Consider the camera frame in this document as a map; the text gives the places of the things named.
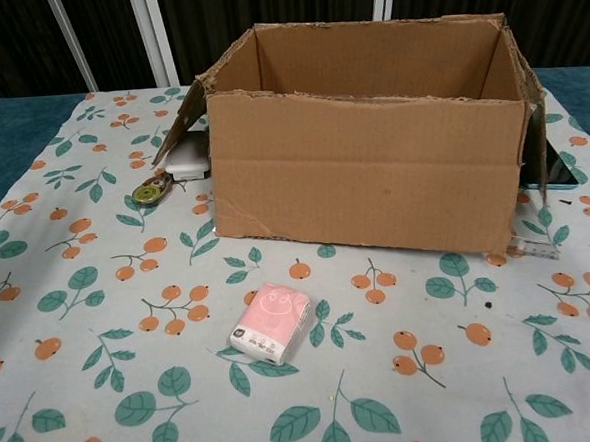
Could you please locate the brown cardboard box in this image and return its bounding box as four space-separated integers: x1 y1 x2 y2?
142 5 558 276

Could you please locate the pink tissue pack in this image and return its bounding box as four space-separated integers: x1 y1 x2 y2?
226 278 316 370

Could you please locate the white power adapter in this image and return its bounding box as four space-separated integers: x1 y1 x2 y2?
162 130 212 183

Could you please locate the correction tape dispenser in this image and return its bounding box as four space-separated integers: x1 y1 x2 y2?
130 170 180 208

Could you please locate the floral print tablecloth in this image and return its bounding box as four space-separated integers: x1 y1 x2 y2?
0 61 590 442

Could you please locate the clear plastic ruler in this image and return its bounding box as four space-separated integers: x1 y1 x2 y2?
505 234 563 264

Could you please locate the black screen smartphone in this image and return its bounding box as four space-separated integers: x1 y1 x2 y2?
519 135 586 193

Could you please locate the double white frame post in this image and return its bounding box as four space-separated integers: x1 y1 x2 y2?
128 0 184 90

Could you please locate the thin white frame post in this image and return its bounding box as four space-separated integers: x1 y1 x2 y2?
43 0 99 95

